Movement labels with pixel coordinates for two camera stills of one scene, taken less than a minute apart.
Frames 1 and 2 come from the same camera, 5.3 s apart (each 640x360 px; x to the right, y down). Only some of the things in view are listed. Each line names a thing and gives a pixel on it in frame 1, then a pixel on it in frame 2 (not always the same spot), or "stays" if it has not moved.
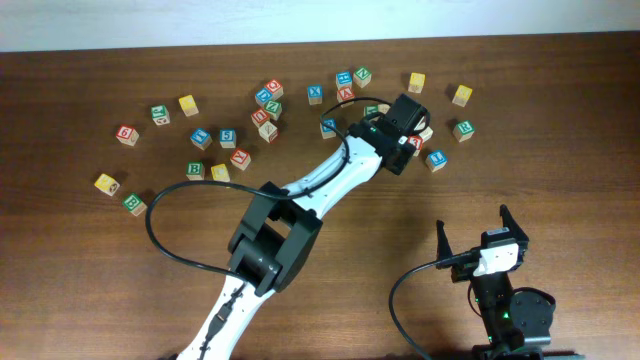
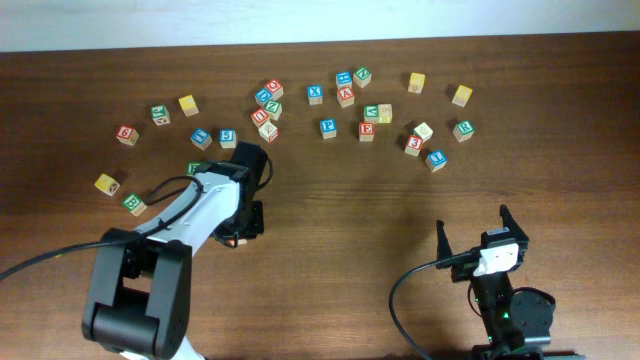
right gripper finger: [509, 222] stays
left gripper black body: [404, 159] -> [247, 223]
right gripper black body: [491, 282] stays
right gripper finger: [443, 248] stays
